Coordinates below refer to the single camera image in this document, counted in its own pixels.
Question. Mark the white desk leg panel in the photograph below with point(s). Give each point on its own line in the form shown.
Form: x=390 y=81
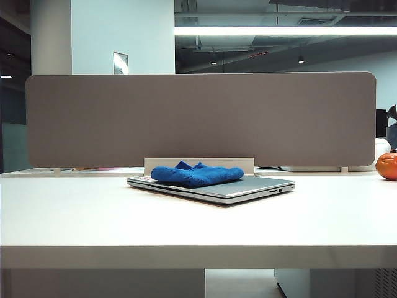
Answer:
x=102 y=284

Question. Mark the black ceiling spot lamp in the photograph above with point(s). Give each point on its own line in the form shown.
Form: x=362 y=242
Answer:
x=300 y=59
x=213 y=60

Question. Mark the long white ceiling light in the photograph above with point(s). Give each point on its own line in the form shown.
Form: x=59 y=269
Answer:
x=279 y=30

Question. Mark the blue microfibre rag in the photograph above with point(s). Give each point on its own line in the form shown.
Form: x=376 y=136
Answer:
x=198 y=175

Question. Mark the white cabinet with vent grille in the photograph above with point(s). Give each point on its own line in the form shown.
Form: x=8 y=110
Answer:
x=335 y=284

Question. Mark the ceiling air vent grille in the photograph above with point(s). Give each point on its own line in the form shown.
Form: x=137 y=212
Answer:
x=316 y=21

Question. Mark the silver closed laptop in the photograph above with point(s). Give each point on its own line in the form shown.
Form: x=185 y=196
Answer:
x=248 y=190

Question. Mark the grey fabric desk divider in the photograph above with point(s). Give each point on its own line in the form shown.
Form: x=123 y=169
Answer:
x=198 y=118

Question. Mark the red ceiling sign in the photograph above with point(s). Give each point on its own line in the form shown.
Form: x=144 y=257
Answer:
x=257 y=55

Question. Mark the white rounded object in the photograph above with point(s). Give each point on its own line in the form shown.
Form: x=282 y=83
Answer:
x=384 y=146

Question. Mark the orange round fruit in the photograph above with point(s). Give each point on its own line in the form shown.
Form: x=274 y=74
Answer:
x=387 y=166

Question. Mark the black monitor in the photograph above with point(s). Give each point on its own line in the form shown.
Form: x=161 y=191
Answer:
x=381 y=122

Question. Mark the white divider bracket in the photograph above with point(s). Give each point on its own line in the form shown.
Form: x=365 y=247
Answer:
x=56 y=170
x=344 y=169

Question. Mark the seated person in grey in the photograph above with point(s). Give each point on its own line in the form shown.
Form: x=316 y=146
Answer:
x=392 y=128

